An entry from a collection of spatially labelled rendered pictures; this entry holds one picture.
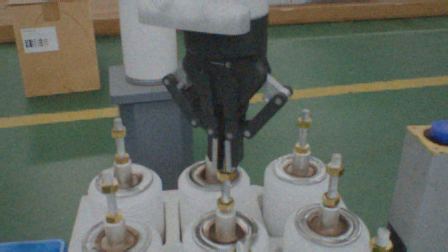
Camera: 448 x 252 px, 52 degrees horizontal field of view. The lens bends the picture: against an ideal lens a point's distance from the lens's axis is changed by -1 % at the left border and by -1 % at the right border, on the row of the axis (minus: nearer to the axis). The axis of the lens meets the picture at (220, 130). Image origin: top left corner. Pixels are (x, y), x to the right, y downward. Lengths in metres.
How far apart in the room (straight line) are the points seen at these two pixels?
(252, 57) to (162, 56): 0.38
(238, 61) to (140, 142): 0.43
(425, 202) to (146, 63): 0.46
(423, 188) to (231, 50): 0.34
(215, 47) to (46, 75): 1.23
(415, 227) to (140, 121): 0.45
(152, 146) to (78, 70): 0.81
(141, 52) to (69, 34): 0.79
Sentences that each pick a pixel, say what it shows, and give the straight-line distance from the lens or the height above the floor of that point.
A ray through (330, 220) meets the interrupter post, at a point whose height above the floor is 0.27.
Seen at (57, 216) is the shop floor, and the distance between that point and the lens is 1.01.
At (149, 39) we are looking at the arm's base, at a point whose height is 0.38.
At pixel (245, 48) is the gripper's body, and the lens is 0.39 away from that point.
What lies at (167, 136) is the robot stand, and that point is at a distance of 0.80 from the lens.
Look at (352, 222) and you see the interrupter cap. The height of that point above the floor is 0.25.
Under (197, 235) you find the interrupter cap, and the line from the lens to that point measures 0.52.
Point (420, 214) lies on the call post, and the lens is 0.65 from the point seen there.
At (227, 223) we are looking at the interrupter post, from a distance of 0.50.
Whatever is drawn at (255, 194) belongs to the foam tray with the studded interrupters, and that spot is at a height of 0.18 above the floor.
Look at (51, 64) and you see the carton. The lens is 1.57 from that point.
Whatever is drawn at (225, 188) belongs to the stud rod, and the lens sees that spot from 0.49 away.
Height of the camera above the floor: 0.59
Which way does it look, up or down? 27 degrees down
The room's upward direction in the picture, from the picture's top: straight up
